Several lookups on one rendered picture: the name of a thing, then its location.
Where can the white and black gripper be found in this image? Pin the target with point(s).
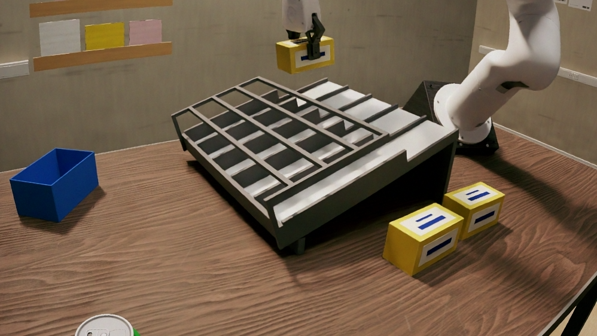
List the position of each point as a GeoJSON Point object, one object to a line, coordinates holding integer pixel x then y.
{"type": "Point", "coordinates": [300, 15]}

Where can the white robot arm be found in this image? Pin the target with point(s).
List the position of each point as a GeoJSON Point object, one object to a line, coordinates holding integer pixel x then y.
{"type": "Point", "coordinates": [532, 61]}

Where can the blue open box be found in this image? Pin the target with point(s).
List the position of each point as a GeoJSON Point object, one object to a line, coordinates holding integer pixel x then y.
{"type": "Point", "coordinates": [56, 183]}

